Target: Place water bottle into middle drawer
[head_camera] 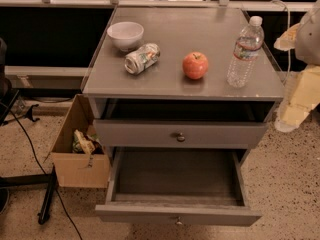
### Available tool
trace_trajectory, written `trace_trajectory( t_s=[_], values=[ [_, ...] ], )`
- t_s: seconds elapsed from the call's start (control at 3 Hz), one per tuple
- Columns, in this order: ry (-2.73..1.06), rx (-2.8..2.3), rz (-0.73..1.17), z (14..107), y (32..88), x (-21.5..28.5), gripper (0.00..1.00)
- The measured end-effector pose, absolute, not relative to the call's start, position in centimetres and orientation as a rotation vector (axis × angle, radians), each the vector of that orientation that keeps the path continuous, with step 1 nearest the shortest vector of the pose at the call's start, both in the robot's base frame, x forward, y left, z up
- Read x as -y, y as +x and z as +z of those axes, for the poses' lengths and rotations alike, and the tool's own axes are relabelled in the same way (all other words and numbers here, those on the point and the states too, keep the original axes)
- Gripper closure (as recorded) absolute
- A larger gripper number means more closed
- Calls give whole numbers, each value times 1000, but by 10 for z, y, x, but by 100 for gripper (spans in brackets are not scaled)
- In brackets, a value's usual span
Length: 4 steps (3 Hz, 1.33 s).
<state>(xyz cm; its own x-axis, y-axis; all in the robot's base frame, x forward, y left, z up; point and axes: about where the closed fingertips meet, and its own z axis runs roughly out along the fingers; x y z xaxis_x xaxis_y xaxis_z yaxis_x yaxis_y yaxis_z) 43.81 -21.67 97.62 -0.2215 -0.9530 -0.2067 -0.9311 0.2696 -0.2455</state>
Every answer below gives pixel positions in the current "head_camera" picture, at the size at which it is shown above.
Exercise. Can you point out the clear plastic water bottle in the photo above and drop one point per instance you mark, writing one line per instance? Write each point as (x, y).
(246, 52)

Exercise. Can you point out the cardboard box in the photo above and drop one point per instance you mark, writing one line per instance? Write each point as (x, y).
(74, 169)

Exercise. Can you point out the grey upper drawer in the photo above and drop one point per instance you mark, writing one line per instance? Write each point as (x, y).
(179, 134)

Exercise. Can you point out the crushed soda can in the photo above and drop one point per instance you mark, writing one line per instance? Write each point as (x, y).
(142, 58)

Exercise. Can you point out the grey drawer cabinet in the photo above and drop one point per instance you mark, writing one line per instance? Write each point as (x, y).
(163, 92)

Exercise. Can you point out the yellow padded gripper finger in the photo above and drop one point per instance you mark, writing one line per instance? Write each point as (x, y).
(302, 95)
(287, 40)

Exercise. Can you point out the red apple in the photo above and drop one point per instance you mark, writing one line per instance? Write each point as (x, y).
(195, 65)

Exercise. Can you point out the grey open middle drawer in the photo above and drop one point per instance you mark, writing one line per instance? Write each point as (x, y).
(177, 186)

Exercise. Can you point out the white ceramic bowl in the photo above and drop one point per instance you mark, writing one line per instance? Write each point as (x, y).
(126, 36)

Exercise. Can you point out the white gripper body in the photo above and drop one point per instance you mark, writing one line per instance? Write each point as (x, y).
(309, 40)

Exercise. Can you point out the snack bags in box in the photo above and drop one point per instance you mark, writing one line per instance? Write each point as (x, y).
(86, 144)

